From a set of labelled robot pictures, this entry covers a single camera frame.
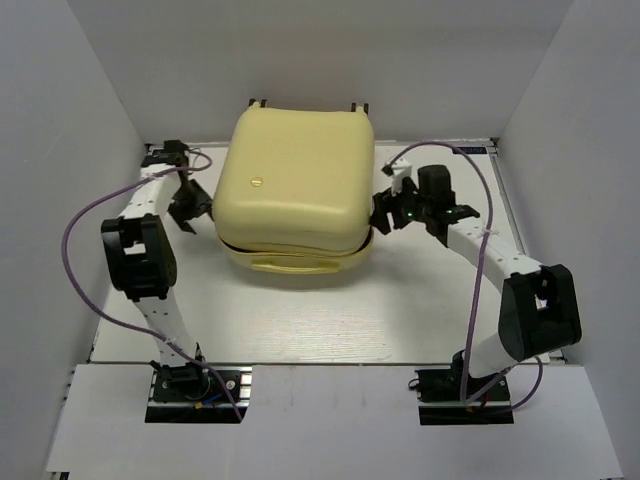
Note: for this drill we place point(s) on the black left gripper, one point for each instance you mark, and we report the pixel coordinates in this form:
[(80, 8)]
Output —
[(203, 205)]

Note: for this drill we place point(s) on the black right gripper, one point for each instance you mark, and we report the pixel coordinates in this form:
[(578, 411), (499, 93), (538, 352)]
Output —
[(384, 203)]

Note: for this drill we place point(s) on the yellow hard-shell suitcase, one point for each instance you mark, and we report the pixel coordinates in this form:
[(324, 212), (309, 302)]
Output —
[(294, 195)]

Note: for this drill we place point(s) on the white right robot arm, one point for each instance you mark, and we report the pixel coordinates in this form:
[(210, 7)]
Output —
[(538, 310)]

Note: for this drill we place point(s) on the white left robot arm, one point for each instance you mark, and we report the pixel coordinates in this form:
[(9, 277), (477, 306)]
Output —
[(141, 261)]

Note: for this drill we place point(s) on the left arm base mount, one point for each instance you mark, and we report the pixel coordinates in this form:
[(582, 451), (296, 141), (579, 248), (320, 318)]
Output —
[(193, 395)]

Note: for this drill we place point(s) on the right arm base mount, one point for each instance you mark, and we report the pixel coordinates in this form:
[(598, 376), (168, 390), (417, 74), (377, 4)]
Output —
[(439, 403)]

